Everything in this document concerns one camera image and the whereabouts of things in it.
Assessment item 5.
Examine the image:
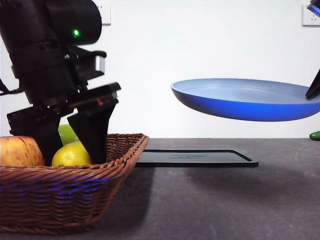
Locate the yellow lemon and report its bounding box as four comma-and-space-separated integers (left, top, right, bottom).
51, 140, 92, 168

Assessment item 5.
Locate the blue round plate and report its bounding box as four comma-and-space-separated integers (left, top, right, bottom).
170, 78, 320, 122

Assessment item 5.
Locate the brown wicker basket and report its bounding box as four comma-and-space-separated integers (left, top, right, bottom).
0, 133, 151, 235

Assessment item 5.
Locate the green apple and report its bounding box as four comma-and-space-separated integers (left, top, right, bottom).
58, 124, 80, 147

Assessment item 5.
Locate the red yellow apple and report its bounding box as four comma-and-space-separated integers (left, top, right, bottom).
0, 135, 45, 167

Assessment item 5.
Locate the black rectangular tray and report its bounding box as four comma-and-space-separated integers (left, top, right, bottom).
134, 149, 260, 168

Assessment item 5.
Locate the black cable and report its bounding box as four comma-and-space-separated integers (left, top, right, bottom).
0, 79, 25, 96

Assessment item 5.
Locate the white wall socket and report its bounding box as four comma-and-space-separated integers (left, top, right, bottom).
301, 4, 320, 27
96, 2, 112, 27

